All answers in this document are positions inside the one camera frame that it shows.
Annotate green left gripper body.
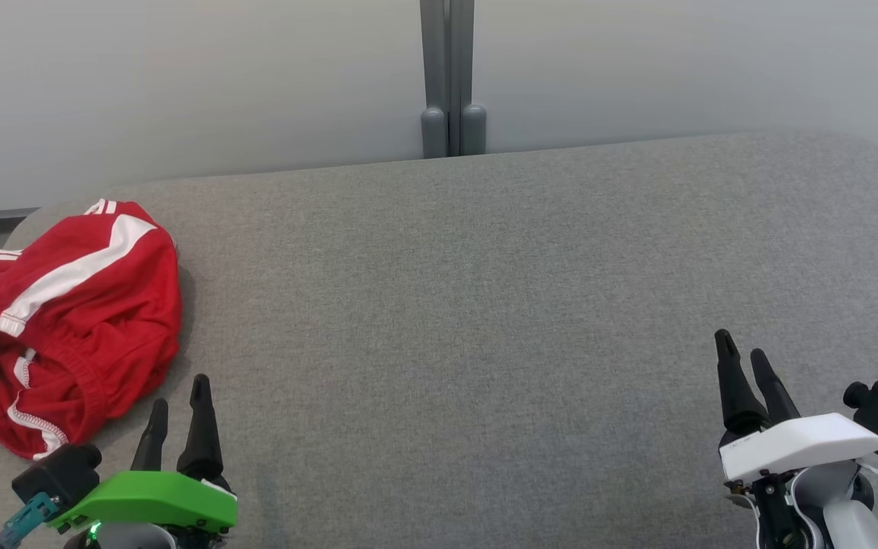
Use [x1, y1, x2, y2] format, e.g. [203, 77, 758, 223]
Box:
[49, 470, 239, 549]

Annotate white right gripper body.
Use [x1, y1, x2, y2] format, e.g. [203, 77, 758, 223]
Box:
[719, 413, 878, 483]

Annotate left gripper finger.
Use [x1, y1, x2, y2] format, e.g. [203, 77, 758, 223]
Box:
[130, 398, 170, 474]
[177, 374, 225, 483]

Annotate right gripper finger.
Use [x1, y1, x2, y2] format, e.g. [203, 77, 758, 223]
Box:
[750, 348, 802, 425]
[714, 329, 771, 437]

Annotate red shorts with white stripes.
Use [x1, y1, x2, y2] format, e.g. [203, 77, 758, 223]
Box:
[0, 198, 183, 462]

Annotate grey fabric sofa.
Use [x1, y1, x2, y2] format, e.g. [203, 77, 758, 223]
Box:
[0, 130, 878, 549]

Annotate teal left camera connector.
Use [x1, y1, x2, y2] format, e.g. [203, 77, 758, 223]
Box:
[0, 492, 59, 549]

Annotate grey partition post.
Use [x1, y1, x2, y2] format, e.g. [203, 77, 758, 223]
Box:
[419, 0, 450, 159]
[450, 0, 487, 157]

